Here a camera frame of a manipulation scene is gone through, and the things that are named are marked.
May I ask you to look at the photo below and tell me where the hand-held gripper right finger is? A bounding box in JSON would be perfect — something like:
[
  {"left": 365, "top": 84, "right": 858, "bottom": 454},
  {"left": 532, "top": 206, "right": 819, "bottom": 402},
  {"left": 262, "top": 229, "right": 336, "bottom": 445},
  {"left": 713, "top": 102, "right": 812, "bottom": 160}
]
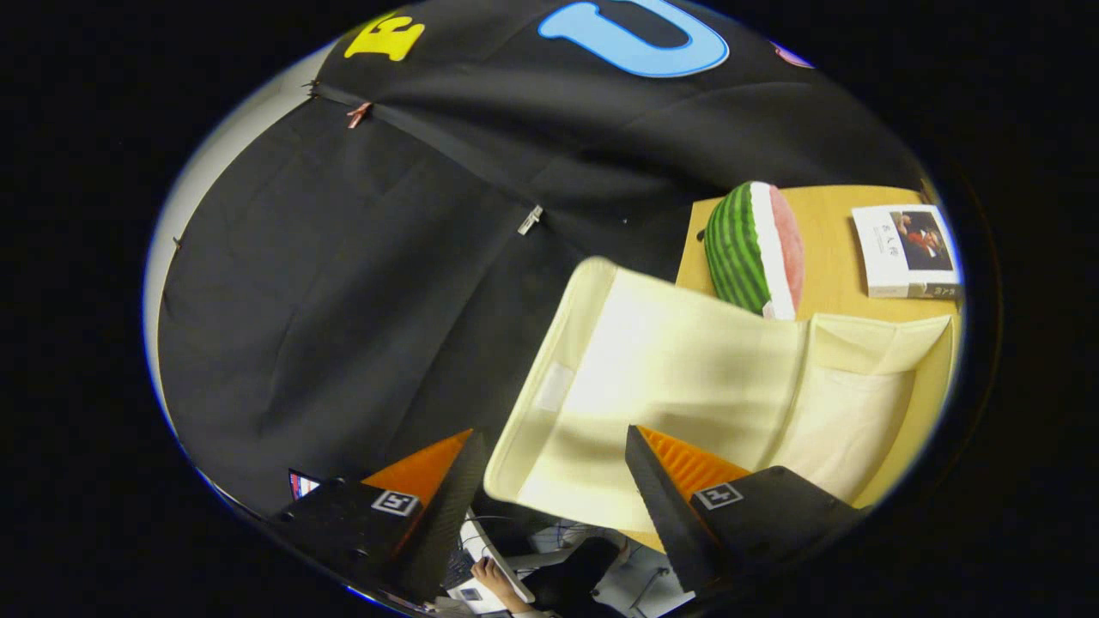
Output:
[{"left": 624, "top": 424, "right": 864, "bottom": 597}]

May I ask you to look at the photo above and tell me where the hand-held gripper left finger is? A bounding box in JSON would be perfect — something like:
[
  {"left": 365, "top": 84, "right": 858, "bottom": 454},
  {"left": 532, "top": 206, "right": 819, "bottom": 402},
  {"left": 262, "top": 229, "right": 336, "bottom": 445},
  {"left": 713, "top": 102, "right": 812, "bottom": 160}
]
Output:
[{"left": 266, "top": 427, "right": 489, "bottom": 606}]

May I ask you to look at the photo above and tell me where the cream fabric storage box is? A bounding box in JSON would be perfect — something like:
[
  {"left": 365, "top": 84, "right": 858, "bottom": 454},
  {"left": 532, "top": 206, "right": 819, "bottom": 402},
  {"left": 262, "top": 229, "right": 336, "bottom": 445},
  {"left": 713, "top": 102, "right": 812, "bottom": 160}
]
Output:
[{"left": 483, "top": 256, "right": 956, "bottom": 533}]

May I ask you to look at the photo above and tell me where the white laptop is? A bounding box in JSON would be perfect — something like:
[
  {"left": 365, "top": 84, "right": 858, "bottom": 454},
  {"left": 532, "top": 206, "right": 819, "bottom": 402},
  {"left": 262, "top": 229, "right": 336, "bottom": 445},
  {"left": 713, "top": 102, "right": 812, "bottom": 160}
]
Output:
[{"left": 445, "top": 511, "right": 537, "bottom": 615}]

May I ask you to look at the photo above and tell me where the black backdrop cloth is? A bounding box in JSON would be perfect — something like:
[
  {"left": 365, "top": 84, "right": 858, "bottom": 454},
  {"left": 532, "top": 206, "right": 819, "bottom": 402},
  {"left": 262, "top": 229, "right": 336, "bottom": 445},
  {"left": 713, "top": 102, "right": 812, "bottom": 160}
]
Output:
[{"left": 157, "top": 0, "right": 932, "bottom": 516}]

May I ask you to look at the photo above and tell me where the watermelon slice plush pillow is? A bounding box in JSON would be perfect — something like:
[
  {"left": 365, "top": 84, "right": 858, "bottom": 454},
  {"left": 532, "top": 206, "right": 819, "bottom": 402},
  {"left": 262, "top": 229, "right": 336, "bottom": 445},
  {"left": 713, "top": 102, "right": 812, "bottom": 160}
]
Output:
[{"left": 702, "top": 180, "right": 805, "bottom": 321}]

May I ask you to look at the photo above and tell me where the white portrait cover book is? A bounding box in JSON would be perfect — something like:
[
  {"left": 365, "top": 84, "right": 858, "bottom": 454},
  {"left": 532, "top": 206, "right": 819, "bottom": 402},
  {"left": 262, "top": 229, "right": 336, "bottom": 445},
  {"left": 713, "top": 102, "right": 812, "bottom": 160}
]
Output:
[{"left": 852, "top": 204, "right": 964, "bottom": 300}]

